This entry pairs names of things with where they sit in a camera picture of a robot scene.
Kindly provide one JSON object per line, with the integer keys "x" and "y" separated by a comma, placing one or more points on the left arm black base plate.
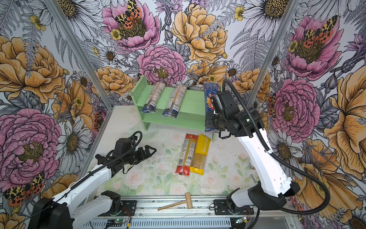
{"x": 126, "y": 208}

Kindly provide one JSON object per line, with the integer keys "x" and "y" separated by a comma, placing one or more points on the clear spaghetti bag white label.
{"x": 175, "y": 101}

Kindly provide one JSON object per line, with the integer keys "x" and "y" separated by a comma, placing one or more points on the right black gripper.
{"x": 209, "y": 122}

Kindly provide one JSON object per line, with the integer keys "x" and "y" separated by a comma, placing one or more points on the small wooden mallet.
{"x": 187, "y": 201}

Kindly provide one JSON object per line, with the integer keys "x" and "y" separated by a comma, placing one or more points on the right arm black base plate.
{"x": 226, "y": 207}

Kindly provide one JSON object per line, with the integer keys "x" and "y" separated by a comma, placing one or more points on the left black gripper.
{"x": 142, "y": 156}

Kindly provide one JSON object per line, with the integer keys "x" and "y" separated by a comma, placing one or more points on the blue Barilla spaghetti bag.
{"x": 210, "y": 89}

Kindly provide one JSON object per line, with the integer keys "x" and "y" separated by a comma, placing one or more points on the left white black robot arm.
{"x": 68, "y": 210}

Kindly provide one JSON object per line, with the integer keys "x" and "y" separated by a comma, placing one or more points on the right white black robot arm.
{"x": 275, "y": 186}

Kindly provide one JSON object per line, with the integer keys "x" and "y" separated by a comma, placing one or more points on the clear spaghetti bag dark end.
{"x": 150, "y": 105}

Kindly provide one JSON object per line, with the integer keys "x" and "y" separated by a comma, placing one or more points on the yellow spaghetti bag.
{"x": 200, "y": 155}

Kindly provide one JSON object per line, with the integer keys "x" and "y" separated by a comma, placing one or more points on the red-ended clear spaghetti bag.
{"x": 186, "y": 156}

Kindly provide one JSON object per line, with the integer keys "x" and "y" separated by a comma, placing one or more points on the black handheld remote device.
{"x": 101, "y": 160}

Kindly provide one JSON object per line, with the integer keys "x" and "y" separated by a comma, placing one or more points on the green wooden two-tier shelf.
{"x": 191, "y": 114}

